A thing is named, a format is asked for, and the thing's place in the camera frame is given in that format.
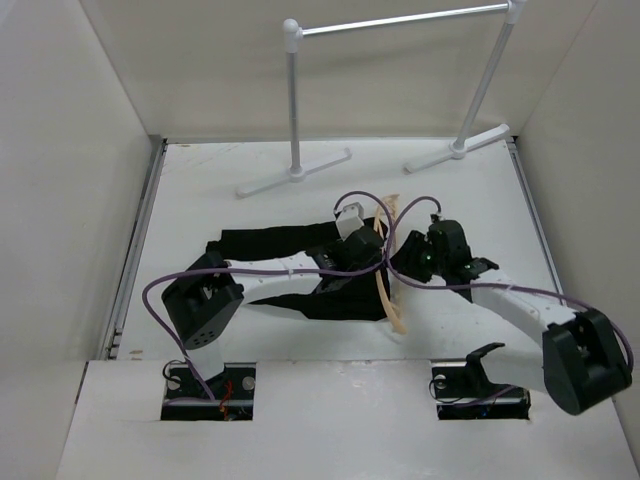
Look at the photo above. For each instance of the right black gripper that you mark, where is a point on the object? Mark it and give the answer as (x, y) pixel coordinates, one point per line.
(413, 245)

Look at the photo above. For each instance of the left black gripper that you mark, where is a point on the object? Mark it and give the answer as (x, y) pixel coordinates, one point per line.
(374, 259)

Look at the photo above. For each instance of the beige wooden clothes hanger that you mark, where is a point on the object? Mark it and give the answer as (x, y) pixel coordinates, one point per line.
(389, 296)

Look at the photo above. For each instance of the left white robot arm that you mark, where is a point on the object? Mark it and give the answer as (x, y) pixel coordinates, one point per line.
(307, 269)

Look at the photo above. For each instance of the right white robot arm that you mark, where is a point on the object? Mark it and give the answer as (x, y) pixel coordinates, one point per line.
(582, 359)

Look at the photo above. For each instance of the white metal clothes rack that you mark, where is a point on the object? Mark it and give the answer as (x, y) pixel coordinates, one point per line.
(464, 143)

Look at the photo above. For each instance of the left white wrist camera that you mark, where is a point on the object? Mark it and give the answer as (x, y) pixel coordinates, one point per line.
(349, 219)

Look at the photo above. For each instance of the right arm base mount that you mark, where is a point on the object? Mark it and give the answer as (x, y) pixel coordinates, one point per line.
(460, 393)

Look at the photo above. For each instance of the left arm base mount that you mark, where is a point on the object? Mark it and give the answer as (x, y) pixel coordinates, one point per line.
(184, 398)

